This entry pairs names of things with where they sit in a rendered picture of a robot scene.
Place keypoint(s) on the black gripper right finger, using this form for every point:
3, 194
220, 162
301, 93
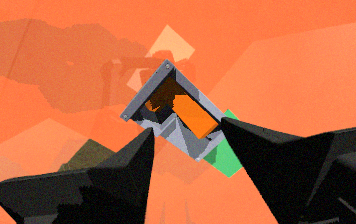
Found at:
288, 170

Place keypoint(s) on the orange l-shaped part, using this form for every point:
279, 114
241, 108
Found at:
190, 112

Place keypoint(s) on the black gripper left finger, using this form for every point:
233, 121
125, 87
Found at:
116, 189

